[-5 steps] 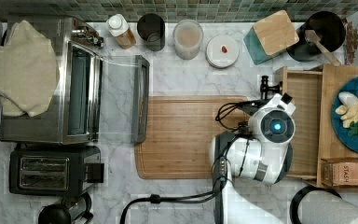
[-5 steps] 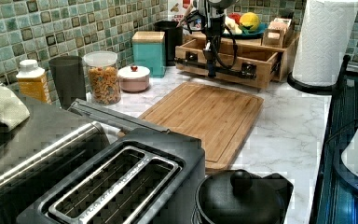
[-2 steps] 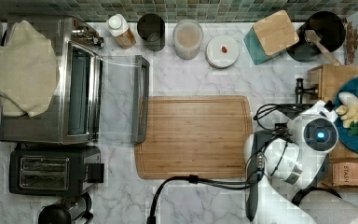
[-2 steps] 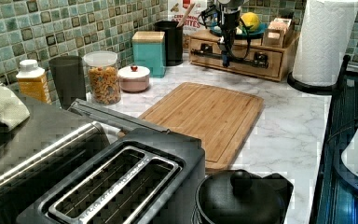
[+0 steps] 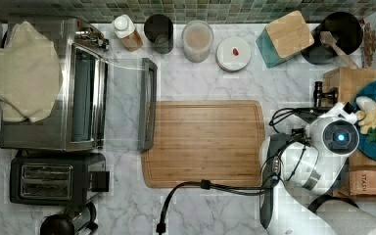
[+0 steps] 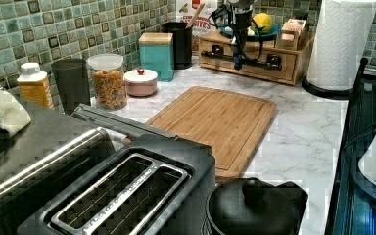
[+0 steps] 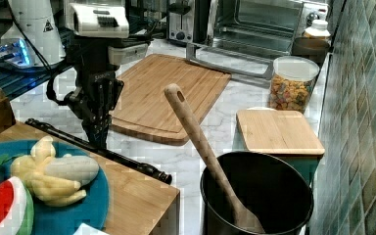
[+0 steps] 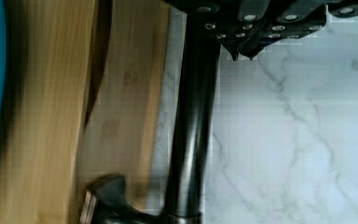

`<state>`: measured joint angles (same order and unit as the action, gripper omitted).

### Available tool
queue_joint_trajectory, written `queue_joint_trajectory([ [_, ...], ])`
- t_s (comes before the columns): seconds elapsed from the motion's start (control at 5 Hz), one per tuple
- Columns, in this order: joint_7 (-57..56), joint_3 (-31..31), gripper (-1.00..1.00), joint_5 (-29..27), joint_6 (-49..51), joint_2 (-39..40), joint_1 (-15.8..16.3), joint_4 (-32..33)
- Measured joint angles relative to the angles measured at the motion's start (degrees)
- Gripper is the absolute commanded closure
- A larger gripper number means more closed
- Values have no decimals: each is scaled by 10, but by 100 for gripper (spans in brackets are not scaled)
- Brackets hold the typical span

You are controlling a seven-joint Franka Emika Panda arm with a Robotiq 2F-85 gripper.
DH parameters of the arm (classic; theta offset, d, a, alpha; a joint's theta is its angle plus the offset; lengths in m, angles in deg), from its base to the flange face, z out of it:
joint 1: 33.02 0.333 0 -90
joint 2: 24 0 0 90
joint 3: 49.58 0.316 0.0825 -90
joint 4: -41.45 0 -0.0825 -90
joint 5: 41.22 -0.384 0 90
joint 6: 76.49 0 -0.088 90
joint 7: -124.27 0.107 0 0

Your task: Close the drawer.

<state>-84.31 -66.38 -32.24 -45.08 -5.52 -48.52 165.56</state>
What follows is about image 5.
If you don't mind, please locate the dark cup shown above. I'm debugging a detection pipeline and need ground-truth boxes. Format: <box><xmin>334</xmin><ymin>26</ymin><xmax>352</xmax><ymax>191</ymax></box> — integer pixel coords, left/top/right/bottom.
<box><xmin>144</xmin><ymin>14</ymin><xmax>173</xmax><ymax>54</ymax></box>

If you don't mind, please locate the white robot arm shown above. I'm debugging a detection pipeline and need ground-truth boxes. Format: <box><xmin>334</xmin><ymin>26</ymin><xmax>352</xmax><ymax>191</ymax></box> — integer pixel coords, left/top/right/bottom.
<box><xmin>259</xmin><ymin>82</ymin><xmax>376</xmax><ymax>235</ymax></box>

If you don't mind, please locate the brown stash tea box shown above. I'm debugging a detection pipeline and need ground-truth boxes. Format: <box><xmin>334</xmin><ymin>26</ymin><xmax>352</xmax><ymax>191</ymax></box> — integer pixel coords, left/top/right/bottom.
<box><xmin>350</xmin><ymin>170</ymin><xmax>376</xmax><ymax>195</ymax></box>

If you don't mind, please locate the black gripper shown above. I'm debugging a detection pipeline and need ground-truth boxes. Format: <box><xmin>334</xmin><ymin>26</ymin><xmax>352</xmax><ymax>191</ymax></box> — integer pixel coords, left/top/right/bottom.
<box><xmin>313</xmin><ymin>81</ymin><xmax>338</xmax><ymax>107</ymax></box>

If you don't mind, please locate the clear cereal jar white lid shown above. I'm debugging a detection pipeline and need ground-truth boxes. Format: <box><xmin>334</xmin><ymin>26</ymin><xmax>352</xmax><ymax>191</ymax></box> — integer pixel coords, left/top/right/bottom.
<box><xmin>181</xmin><ymin>21</ymin><xmax>213</xmax><ymax>63</ymax></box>

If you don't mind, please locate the wooden spatula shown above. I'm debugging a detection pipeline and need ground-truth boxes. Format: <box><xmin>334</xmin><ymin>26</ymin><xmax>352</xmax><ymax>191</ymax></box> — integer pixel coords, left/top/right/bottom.
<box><xmin>320</xmin><ymin>31</ymin><xmax>358</xmax><ymax>71</ymax></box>

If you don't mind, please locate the black coffee press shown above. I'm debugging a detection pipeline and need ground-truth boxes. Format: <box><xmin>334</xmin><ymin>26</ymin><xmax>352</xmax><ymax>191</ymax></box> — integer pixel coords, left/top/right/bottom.
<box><xmin>39</xmin><ymin>203</ymin><xmax>99</xmax><ymax>235</ymax></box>

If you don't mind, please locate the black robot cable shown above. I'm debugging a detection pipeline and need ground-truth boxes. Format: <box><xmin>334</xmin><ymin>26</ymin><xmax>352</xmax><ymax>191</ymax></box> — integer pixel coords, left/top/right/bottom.
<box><xmin>156</xmin><ymin>178</ymin><xmax>275</xmax><ymax>235</ymax></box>

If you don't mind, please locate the amber bottle white cap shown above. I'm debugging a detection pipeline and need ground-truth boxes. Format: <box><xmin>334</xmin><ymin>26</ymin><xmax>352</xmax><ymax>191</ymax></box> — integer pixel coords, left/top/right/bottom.
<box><xmin>112</xmin><ymin>15</ymin><xmax>143</xmax><ymax>52</ymax></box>

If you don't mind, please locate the white small plate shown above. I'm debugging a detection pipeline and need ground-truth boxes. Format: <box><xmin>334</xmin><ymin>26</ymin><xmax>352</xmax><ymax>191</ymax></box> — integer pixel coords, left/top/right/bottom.
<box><xmin>216</xmin><ymin>36</ymin><xmax>252</xmax><ymax>71</ymax></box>

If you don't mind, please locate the large bamboo cutting board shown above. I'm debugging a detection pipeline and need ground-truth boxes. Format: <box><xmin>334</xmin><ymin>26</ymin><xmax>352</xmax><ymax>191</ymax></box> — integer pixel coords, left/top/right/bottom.
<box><xmin>142</xmin><ymin>100</ymin><xmax>265</xmax><ymax>188</ymax></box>

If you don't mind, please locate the black utensil pot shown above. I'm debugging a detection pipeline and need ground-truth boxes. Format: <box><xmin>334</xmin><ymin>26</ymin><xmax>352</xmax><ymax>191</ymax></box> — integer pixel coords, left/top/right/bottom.
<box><xmin>302</xmin><ymin>12</ymin><xmax>363</xmax><ymax>65</ymax></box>

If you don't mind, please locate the teal box with bamboo lid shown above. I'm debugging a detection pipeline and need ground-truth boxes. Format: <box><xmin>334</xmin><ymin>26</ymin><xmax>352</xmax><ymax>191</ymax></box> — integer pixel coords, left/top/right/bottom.
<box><xmin>256</xmin><ymin>11</ymin><xmax>314</xmax><ymax>69</ymax></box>

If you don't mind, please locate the black two-slot toaster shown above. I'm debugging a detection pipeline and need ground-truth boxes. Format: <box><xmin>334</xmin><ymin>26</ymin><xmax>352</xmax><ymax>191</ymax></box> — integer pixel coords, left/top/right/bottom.
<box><xmin>10</xmin><ymin>152</ymin><xmax>110</xmax><ymax>207</ymax></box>

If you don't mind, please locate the plush banana toy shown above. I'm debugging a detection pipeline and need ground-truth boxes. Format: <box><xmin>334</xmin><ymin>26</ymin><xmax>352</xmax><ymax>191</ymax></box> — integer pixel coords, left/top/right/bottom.
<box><xmin>355</xmin><ymin>96</ymin><xmax>376</xmax><ymax>134</ymax></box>

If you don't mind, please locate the beige folded cloth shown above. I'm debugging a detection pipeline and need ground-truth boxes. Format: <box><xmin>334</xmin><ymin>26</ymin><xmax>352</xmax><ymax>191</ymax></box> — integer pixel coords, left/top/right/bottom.
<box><xmin>0</xmin><ymin>22</ymin><xmax>63</xmax><ymax>122</ymax></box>

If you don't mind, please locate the silver toaster oven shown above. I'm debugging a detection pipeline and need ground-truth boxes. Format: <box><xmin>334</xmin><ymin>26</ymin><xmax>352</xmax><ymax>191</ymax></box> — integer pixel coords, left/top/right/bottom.
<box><xmin>0</xmin><ymin>16</ymin><xmax>157</xmax><ymax>152</ymax></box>

